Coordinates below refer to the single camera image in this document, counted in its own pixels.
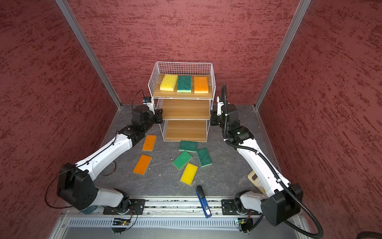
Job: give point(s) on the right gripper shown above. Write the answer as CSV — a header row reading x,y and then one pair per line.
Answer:
x,y
214,116

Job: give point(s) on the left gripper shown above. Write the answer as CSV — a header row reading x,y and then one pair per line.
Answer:
x,y
159,115

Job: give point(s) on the orange sponge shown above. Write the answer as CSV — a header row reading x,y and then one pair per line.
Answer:
x,y
149,143
201,85
142,164

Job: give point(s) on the yellow sponge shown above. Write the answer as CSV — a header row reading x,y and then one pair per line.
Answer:
x,y
189,174
169,83

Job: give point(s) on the white wire shelf rack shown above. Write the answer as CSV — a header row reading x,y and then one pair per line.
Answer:
x,y
181,68

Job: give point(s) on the dark green sponge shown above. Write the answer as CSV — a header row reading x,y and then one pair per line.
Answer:
x,y
204,157
184,84
189,146

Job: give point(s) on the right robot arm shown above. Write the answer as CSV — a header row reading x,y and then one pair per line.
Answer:
x,y
281,199

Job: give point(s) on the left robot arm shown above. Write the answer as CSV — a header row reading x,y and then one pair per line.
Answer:
x,y
76,181

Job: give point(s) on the top wooden shelf board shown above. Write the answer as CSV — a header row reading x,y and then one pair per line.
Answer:
x,y
154,87

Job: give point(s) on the wooden shelf board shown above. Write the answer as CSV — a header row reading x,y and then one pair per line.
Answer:
x,y
185,109
186,130
154,87

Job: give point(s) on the middle wooden shelf board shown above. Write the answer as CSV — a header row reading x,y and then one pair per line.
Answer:
x,y
185,109

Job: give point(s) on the bottom wooden shelf board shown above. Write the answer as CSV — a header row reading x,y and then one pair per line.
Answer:
x,y
186,130

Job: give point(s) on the dark green sponge top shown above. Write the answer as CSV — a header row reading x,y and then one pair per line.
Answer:
x,y
189,146

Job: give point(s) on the bright green sponge middle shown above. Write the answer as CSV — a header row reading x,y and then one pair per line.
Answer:
x,y
182,160

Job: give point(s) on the beige calculator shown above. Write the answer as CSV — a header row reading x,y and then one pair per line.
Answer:
x,y
254,179

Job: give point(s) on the blue black stapler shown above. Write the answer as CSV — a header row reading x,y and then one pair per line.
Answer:
x,y
203,201

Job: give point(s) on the teal alarm clock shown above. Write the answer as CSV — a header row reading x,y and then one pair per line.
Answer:
x,y
89,210

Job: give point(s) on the left circuit board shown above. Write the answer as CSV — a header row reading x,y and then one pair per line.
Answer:
x,y
121,222

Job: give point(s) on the circuit board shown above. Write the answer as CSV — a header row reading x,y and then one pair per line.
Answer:
x,y
121,222
244,224

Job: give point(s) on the right circuit board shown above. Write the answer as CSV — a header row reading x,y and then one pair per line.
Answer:
x,y
244,224

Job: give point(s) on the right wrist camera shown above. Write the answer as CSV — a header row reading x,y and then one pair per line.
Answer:
x,y
222,106

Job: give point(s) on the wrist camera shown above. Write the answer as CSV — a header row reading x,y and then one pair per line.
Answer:
x,y
149,103
222,106

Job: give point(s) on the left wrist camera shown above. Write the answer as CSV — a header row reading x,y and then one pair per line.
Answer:
x,y
149,103

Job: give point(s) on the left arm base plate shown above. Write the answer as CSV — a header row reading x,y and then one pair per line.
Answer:
x,y
126,208

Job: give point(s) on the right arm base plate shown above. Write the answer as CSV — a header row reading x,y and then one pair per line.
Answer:
x,y
229,208

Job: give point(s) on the aluminium mounting rail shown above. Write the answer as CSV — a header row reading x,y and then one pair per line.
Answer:
x,y
155,207

